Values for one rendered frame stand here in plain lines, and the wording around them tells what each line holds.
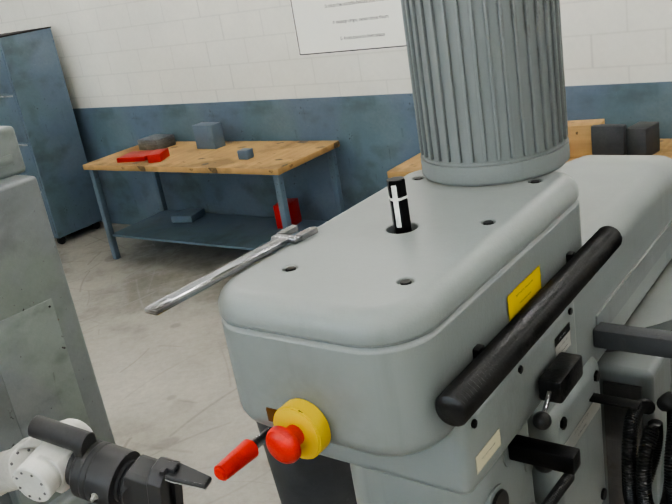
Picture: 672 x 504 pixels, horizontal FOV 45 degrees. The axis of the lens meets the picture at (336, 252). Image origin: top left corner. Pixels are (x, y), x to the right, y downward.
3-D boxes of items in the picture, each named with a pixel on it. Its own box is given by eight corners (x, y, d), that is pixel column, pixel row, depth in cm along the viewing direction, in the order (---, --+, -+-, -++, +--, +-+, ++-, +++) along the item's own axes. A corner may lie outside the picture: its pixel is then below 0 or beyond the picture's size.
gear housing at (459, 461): (473, 504, 86) (463, 424, 83) (295, 453, 100) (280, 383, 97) (583, 358, 110) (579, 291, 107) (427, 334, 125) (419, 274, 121)
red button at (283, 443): (296, 472, 78) (288, 437, 76) (265, 463, 80) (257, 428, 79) (316, 454, 80) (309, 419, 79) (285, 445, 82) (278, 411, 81)
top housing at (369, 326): (424, 479, 75) (401, 325, 70) (220, 422, 91) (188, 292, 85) (595, 280, 110) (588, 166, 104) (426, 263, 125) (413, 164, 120)
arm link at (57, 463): (81, 523, 118) (17, 500, 121) (123, 472, 127) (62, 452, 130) (71, 468, 112) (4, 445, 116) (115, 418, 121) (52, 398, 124)
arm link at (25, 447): (70, 484, 120) (16, 498, 127) (105, 444, 127) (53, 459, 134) (44, 451, 118) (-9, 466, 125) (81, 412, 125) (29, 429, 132)
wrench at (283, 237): (163, 318, 80) (161, 310, 79) (138, 312, 82) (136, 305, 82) (318, 232, 97) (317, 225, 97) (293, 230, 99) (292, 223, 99)
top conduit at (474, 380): (468, 431, 74) (464, 398, 72) (428, 422, 76) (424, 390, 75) (623, 250, 107) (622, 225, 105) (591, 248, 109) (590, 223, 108)
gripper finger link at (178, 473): (203, 493, 112) (163, 480, 114) (214, 477, 115) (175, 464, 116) (202, 485, 111) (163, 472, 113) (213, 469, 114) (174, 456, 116)
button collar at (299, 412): (324, 466, 80) (314, 414, 78) (278, 452, 83) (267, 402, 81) (336, 455, 81) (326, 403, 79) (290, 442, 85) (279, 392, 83)
